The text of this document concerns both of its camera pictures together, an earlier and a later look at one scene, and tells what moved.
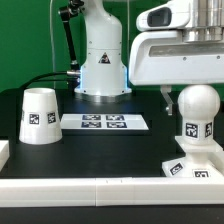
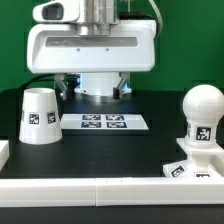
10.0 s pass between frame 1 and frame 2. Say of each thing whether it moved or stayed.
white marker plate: stayed
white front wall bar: stayed
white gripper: moved
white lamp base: stayed
